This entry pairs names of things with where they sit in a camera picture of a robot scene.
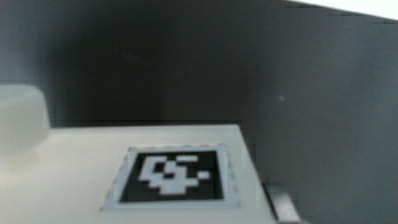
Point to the white drawer box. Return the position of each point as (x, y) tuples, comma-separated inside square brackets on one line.
[(126, 175)]

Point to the white U-shaped fence wall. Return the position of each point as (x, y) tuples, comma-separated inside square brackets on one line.
[(380, 8)]

